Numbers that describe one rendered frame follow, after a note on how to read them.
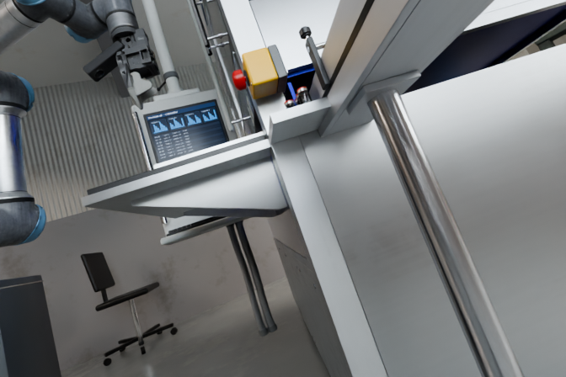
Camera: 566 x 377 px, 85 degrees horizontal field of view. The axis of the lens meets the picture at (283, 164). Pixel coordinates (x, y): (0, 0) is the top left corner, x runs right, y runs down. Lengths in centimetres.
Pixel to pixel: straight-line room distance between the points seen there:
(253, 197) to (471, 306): 47
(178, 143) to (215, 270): 276
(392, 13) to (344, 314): 53
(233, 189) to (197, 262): 355
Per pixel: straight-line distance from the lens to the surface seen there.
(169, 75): 199
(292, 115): 55
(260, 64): 63
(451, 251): 50
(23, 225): 118
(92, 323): 445
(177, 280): 429
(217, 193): 75
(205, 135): 177
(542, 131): 94
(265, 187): 75
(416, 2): 34
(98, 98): 492
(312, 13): 83
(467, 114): 83
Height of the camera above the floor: 70
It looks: 10 degrees up
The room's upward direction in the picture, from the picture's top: 20 degrees counter-clockwise
